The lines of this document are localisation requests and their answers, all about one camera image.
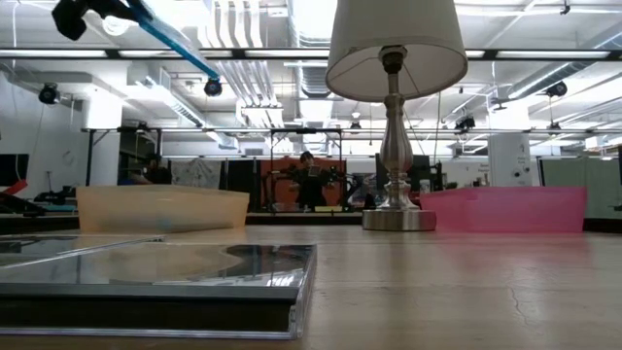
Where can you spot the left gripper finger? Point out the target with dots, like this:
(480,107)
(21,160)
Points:
(112,7)
(70,19)

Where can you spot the blue plastic disc case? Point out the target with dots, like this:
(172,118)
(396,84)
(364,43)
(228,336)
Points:
(180,46)

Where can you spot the orange translucent plastic bin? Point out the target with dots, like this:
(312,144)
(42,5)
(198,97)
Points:
(160,209)

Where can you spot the clear jewel case black tray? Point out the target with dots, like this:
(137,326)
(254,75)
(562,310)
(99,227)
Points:
(97,248)

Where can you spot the clear jewel disc case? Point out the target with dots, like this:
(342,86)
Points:
(146,291)

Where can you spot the background black robot arm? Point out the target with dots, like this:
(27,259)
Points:
(347,189)

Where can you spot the black ceiling spotlight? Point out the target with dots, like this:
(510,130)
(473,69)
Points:
(465,122)
(556,89)
(48,93)
(213,88)

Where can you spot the black monitor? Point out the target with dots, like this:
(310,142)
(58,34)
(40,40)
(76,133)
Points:
(13,170)

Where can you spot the person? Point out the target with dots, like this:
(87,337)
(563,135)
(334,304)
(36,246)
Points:
(155,175)
(311,187)

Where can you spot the red bar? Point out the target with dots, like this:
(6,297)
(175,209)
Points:
(19,187)

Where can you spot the grey backdrop cloth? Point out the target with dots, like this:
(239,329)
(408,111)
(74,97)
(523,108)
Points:
(194,175)

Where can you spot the black backdrop cloth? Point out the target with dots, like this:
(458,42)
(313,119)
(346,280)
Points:
(240,185)

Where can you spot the orange backdrop cloth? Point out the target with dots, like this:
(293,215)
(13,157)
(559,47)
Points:
(272,167)

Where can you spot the white shade silver table lamp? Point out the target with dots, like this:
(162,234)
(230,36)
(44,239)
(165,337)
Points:
(393,48)

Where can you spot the black background screen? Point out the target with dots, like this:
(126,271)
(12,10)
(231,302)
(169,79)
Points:
(422,172)

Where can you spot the white pillar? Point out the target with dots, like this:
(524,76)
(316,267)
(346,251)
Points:
(510,160)

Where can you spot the pink translucent plastic bin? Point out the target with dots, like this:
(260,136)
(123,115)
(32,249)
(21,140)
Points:
(505,209)

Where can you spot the pale green partition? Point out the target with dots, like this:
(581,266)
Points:
(602,185)

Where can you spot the black ceiling light rail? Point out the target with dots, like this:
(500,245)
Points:
(58,53)

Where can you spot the black metal frame rig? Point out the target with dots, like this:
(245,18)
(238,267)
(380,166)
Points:
(90,155)
(306,130)

